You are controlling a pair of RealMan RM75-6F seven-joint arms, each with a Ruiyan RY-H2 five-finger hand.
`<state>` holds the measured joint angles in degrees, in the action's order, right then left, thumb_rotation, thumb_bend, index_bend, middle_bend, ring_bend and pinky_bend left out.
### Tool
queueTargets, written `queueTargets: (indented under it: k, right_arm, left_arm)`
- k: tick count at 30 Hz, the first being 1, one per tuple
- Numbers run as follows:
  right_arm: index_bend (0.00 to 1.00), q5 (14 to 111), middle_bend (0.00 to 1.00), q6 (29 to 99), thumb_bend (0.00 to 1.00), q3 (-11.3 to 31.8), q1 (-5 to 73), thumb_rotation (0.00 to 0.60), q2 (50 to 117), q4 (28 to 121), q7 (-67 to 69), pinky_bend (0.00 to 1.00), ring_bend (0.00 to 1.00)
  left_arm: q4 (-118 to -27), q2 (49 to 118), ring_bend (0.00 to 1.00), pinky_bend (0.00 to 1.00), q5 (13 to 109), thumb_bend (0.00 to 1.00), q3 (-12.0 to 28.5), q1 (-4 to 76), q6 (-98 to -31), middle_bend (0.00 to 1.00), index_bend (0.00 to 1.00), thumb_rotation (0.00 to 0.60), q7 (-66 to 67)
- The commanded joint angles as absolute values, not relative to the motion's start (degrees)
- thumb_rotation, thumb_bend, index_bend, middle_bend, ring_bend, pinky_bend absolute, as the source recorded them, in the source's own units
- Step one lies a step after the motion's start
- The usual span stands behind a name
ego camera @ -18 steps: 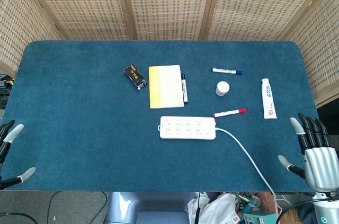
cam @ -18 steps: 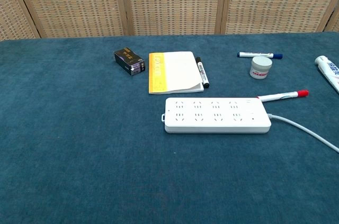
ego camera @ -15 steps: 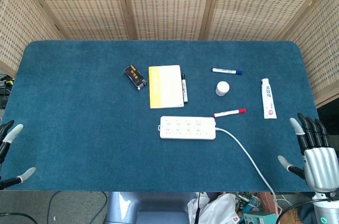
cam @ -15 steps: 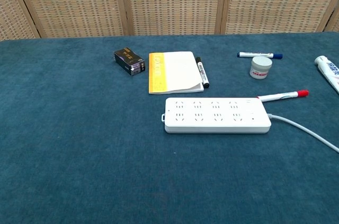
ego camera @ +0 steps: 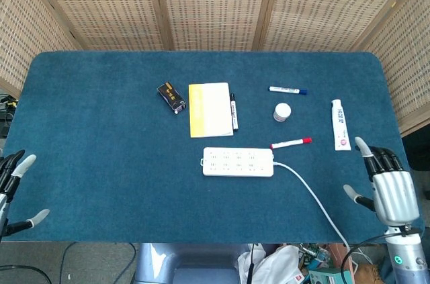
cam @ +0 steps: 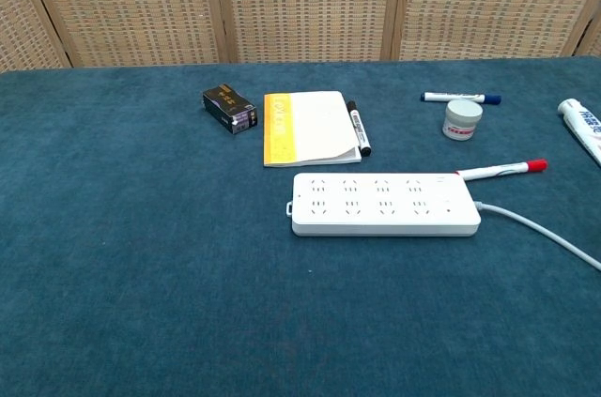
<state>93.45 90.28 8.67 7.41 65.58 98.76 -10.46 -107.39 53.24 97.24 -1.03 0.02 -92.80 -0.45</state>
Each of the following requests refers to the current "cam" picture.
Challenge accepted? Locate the small black cardboard box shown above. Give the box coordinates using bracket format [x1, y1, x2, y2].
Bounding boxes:
[202, 84, 259, 135]

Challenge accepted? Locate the yellow and white notepad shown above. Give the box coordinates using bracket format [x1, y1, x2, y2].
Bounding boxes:
[263, 90, 363, 168]

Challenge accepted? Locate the blue whiteboard marker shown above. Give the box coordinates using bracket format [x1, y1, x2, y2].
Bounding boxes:
[420, 91, 502, 105]

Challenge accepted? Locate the teal table cloth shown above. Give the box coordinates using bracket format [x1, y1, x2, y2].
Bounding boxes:
[0, 55, 601, 397]

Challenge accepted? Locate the white toothpaste tube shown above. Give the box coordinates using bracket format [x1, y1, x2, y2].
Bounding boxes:
[557, 98, 601, 166]

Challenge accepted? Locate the small white cream jar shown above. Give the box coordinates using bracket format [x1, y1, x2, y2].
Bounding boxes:
[441, 99, 484, 141]

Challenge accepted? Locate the white power strip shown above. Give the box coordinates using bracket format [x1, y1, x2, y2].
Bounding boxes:
[285, 172, 483, 237]

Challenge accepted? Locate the white power cable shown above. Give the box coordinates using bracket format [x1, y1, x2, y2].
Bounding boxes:
[473, 201, 601, 272]

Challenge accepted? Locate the red whiteboard marker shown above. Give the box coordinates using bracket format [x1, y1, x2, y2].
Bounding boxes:
[455, 159, 549, 182]

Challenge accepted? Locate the black marker pen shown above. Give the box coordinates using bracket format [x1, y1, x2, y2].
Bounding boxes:
[346, 99, 374, 157]

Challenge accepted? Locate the woven bamboo folding screen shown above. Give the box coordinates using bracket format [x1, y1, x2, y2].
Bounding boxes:
[0, 0, 601, 72]

